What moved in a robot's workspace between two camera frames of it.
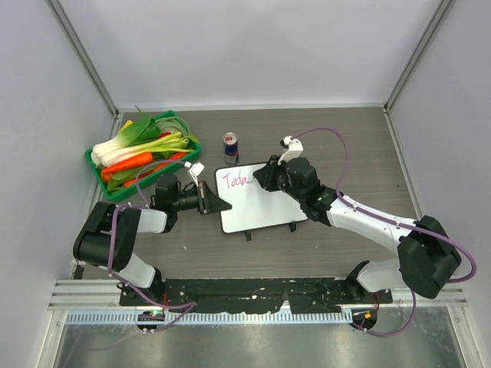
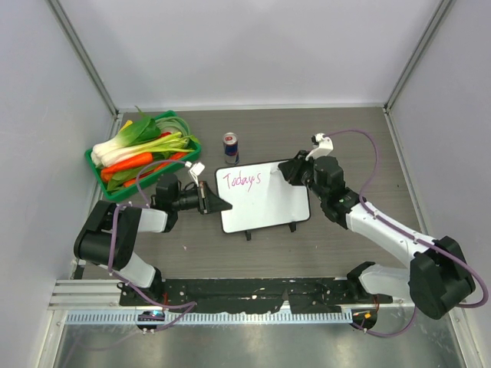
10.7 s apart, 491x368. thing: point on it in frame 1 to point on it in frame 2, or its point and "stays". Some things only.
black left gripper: x=209 y=202 stays
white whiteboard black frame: x=253 y=206 stays
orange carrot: x=146 y=158 stays
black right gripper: x=267 y=175 to x=291 y=169
